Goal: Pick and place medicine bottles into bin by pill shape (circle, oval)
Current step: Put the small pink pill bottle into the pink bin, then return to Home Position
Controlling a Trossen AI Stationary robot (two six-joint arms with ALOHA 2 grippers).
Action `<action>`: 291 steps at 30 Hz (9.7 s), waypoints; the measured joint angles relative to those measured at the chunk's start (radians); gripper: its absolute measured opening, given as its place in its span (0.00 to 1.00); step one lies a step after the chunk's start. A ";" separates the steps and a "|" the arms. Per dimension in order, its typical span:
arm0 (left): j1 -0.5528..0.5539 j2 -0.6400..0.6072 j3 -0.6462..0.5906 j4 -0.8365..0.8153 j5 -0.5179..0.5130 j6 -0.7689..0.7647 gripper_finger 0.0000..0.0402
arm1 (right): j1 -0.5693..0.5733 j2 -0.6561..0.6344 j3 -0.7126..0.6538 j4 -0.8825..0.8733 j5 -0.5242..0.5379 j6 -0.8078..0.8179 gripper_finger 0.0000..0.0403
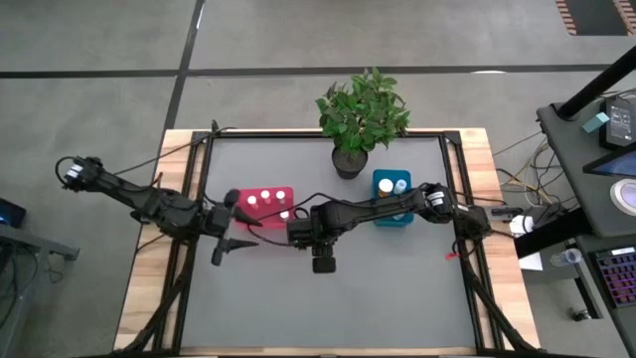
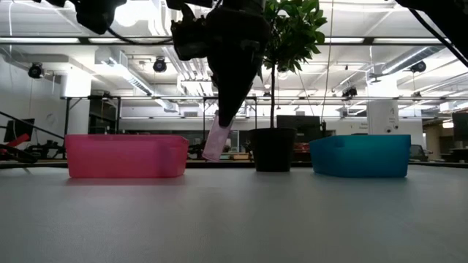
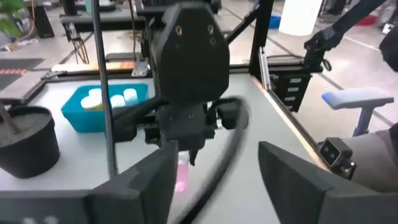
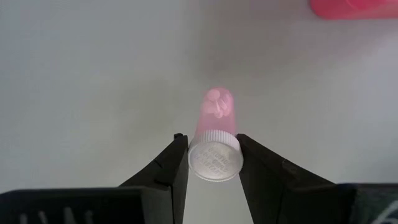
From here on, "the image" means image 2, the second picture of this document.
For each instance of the white pillar box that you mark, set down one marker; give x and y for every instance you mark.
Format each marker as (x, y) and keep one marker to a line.
(382, 117)

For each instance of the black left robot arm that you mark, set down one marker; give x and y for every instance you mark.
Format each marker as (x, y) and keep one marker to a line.
(95, 16)

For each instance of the pink plastic bin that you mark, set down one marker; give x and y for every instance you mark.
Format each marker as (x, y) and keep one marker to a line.
(124, 157)

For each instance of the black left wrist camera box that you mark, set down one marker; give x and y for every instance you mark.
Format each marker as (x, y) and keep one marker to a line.
(188, 40)

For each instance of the black computer monitor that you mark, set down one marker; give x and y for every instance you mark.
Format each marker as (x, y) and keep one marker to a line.
(22, 126)

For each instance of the black screen behind pot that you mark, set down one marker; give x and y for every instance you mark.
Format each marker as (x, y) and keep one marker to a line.
(300, 124)

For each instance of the red bar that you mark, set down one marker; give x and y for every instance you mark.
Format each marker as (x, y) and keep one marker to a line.
(18, 140)

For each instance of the green leafy tree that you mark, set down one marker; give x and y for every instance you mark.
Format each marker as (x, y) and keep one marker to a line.
(296, 33)

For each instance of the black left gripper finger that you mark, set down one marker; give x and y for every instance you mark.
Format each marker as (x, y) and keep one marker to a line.
(232, 102)

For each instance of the blue plastic bin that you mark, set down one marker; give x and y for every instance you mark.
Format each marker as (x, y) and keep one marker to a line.
(362, 157)

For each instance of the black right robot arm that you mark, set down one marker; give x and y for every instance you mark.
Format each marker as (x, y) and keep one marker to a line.
(453, 14)

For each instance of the black shelf rack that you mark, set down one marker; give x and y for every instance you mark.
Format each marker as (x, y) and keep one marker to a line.
(102, 117)

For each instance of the black metal frame stand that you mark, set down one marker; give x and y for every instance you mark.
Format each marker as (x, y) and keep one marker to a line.
(203, 120)

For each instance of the tall pink pill bottle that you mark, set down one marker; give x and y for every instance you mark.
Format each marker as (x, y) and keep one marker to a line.
(217, 142)

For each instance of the black ceiling spotlight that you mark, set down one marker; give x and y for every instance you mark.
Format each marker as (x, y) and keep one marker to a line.
(159, 65)
(418, 66)
(36, 70)

